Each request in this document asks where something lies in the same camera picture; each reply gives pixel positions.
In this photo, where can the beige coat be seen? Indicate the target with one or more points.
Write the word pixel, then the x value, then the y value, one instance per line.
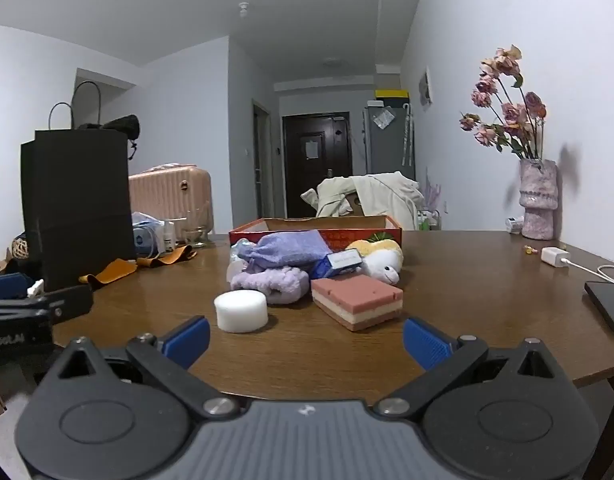
pixel 382 195

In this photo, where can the small white device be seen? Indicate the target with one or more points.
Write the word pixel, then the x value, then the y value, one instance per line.
pixel 514 224

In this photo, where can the dark entrance door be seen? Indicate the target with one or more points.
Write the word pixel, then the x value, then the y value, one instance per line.
pixel 332 175

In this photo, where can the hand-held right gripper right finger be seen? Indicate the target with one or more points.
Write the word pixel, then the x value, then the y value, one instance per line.
pixel 424 342

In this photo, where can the ceiling sprinkler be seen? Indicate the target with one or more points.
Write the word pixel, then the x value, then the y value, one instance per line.
pixel 243 9

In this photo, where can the purple dried flower bunch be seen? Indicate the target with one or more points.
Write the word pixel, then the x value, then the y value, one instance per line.
pixel 433 192

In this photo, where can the white foam cylinder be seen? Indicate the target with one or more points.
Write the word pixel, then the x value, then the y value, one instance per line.
pixel 241 310

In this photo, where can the pink textured vase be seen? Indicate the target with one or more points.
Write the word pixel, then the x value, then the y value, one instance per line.
pixel 537 200

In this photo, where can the yellow box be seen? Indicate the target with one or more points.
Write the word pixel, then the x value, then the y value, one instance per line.
pixel 392 94

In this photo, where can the plastic bag with blue contents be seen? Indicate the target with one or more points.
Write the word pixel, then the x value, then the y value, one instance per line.
pixel 146 232

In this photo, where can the white paper notice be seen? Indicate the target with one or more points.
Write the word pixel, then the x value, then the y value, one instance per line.
pixel 312 150

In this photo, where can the white and yellow plush toy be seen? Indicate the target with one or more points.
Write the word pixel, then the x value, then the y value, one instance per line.
pixel 383 260

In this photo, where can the black paper bag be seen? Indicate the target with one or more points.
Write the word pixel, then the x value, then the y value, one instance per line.
pixel 77 200

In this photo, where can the pink layered sponge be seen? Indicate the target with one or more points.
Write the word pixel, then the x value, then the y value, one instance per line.
pixel 357 300

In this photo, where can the white charger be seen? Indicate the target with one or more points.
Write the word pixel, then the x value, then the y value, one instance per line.
pixel 553 256

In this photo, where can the dried pink roses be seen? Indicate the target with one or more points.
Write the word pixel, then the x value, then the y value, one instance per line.
pixel 509 112

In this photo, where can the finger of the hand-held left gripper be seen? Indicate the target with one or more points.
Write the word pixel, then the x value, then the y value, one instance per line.
pixel 67 301
pixel 7 286

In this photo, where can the small white bottle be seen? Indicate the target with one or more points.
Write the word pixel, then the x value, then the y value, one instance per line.
pixel 169 237

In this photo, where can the green bottle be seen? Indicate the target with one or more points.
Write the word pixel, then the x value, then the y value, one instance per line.
pixel 426 221

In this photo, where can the brown cardboard box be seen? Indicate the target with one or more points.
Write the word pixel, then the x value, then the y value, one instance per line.
pixel 356 204

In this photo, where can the red cardboard box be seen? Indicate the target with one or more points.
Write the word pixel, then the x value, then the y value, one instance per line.
pixel 339 234

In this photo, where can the purple cloth pouch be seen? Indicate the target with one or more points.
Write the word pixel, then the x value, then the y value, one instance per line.
pixel 287 250

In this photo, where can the purple fluffy towel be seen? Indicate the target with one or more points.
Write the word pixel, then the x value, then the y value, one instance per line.
pixel 272 282

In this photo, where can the pink suitcase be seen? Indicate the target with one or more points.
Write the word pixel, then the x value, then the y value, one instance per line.
pixel 172 195

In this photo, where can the black phone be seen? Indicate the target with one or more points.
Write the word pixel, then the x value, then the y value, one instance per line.
pixel 609 305

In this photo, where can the black hat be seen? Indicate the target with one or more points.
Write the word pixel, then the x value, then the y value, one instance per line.
pixel 123 126

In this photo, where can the woven rattan ball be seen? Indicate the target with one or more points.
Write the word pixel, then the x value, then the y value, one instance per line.
pixel 19 249

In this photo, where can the clear plastic bag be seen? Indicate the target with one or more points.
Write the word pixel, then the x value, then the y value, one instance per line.
pixel 237 260

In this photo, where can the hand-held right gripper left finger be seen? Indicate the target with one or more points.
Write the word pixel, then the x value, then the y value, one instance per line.
pixel 189 340

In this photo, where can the blue tissue packet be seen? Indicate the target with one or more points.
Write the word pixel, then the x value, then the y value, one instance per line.
pixel 344 261

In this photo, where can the grey refrigerator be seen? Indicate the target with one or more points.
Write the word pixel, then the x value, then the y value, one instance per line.
pixel 387 145

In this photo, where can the clear glass jar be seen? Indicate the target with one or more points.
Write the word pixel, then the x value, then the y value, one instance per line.
pixel 194 230

